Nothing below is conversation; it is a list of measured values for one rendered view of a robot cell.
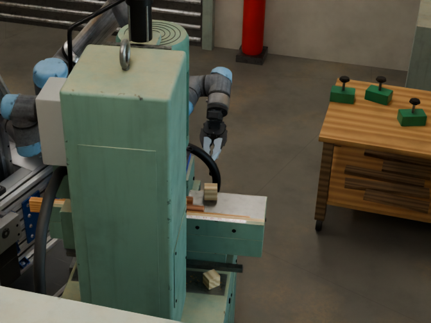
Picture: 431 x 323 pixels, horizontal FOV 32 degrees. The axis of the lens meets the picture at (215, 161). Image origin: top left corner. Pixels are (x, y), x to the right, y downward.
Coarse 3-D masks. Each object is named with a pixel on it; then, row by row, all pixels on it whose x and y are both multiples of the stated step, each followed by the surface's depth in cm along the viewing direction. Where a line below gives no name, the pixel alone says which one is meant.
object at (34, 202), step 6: (30, 198) 215; (36, 198) 215; (42, 198) 215; (30, 204) 215; (36, 204) 214; (30, 210) 216; (36, 210) 216; (234, 216) 210; (240, 216) 210; (246, 216) 210
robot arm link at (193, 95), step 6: (114, 0) 239; (114, 6) 240; (120, 6) 238; (126, 6) 238; (114, 12) 241; (120, 12) 239; (126, 12) 238; (120, 18) 239; (126, 18) 239; (120, 24) 241; (126, 24) 240; (192, 90) 257; (192, 96) 255; (192, 102) 254; (192, 108) 254
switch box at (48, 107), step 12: (48, 84) 158; (60, 84) 158; (48, 96) 153; (36, 108) 154; (48, 108) 153; (60, 108) 153; (48, 120) 155; (60, 120) 155; (48, 132) 157; (60, 132) 156; (48, 144) 158; (60, 144) 158; (48, 156) 160; (60, 156) 160
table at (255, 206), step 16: (192, 192) 226; (208, 208) 219; (224, 208) 219; (240, 208) 220; (256, 208) 220; (192, 240) 210; (208, 240) 210; (224, 240) 209; (240, 240) 208; (256, 240) 208; (256, 256) 211
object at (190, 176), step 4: (192, 156) 231; (192, 160) 229; (192, 164) 228; (188, 168) 226; (192, 168) 229; (188, 172) 224; (192, 172) 230; (188, 176) 222; (192, 176) 231; (188, 180) 221; (192, 180) 232; (188, 184) 221; (192, 184) 233; (188, 188) 222; (188, 192) 223
